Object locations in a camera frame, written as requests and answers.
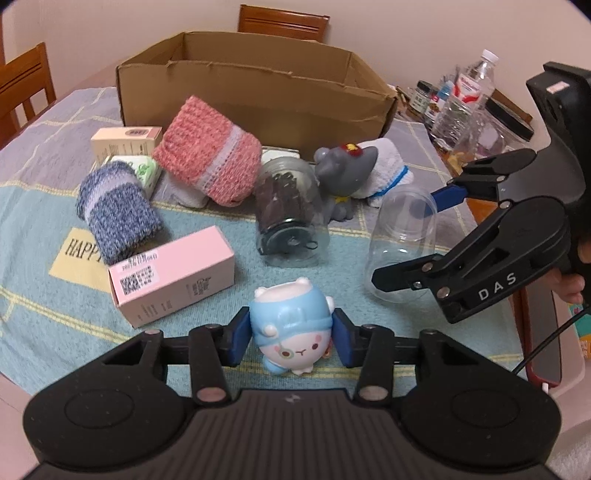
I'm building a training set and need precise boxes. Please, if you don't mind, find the clear jar black lid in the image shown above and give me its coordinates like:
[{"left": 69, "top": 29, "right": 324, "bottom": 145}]
[{"left": 482, "top": 99, "right": 536, "bottom": 155}]

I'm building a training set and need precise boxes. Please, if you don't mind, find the white knitted cloth blue trim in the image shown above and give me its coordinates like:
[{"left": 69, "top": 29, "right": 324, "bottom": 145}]
[{"left": 353, "top": 137, "right": 411, "bottom": 208}]

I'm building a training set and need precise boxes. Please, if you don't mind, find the person's right hand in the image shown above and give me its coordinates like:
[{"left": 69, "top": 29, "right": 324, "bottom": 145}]
[{"left": 553, "top": 244, "right": 591, "bottom": 305}]

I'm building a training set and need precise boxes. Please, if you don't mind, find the pink knitted sock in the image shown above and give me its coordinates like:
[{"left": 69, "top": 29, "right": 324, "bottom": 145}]
[{"left": 152, "top": 96, "right": 263, "bottom": 208}]

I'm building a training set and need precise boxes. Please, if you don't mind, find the white green packet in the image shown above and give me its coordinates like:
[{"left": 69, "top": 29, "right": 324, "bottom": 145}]
[{"left": 102, "top": 154, "right": 163, "bottom": 195}]

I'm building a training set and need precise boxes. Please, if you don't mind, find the colourful carton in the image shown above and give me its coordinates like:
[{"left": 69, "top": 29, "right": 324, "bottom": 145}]
[{"left": 573, "top": 305, "right": 591, "bottom": 361}]

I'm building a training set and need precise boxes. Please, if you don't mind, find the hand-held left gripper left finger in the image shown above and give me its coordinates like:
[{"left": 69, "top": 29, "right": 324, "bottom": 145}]
[{"left": 99, "top": 307, "right": 252, "bottom": 406}]

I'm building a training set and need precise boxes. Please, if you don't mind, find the clear jar with dark contents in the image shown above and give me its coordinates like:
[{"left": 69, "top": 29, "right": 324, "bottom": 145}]
[{"left": 255, "top": 157, "right": 331, "bottom": 268}]

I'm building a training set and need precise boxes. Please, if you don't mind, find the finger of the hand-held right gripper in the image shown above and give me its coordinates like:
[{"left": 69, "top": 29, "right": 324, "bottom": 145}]
[
  {"left": 372, "top": 198, "right": 527, "bottom": 297},
  {"left": 431, "top": 148, "right": 539, "bottom": 210}
]

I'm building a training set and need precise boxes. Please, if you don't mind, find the cream carton box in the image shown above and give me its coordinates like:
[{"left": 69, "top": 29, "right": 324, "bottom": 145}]
[{"left": 90, "top": 126, "right": 163, "bottom": 164}]

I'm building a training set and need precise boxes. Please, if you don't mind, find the blue checked tablecloth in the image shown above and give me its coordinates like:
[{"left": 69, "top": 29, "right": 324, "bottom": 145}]
[{"left": 0, "top": 85, "right": 525, "bottom": 395}]

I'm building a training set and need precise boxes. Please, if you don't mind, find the black cable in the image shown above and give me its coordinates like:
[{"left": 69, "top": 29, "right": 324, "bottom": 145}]
[{"left": 512, "top": 310, "right": 591, "bottom": 374}]

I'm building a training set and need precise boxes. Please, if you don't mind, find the grey cat toy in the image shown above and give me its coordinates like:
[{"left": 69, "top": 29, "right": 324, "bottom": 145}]
[{"left": 314, "top": 142, "right": 380, "bottom": 224}]

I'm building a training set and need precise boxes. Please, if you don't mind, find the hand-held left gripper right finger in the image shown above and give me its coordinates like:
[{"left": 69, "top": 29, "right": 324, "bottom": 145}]
[{"left": 332, "top": 308, "right": 485, "bottom": 402}]

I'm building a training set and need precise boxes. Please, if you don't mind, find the brown cardboard box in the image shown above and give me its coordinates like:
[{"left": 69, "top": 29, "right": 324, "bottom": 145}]
[{"left": 115, "top": 31, "right": 399, "bottom": 139}]

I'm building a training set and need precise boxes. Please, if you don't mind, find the pink carton box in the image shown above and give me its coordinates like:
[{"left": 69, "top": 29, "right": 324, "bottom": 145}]
[{"left": 108, "top": 226, "right": 236, "bottom": 328}]

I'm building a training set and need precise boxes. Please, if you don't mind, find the blue knitted sock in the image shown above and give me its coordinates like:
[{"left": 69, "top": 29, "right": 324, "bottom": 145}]
[{"left": 76, "top": 159, "right": 163, "bottom": 265}]

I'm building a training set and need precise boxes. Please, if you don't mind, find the clear plastic jar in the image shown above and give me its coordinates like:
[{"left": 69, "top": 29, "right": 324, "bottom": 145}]
[{"left": 364, "top": 189, "right": 446, "bottom": 303}]

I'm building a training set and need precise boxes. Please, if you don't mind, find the blue bear figurine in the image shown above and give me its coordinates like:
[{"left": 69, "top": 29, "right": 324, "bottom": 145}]
[{"left": 249, "top": 276, "right": 334, "bottom": 376}]

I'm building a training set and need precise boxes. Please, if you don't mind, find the water bottle red label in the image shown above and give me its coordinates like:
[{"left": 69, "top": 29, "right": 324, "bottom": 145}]
[{"left": 431, "top": 48, "right": 499, "bottom": 144}]

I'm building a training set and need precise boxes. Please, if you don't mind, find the wooden chair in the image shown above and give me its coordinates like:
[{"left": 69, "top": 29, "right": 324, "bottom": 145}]
[
  {"left": 238, "top": 4, "right": 331, "bottom": 44},
  {"left": 0, "top": 41, "right": 57, "bottom": 134}
]

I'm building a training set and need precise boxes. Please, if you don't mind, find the small jar dark lid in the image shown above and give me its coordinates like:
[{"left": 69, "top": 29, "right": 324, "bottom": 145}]
[{"left": 413, "top": 80, "right": 437, "bottom": 114}]

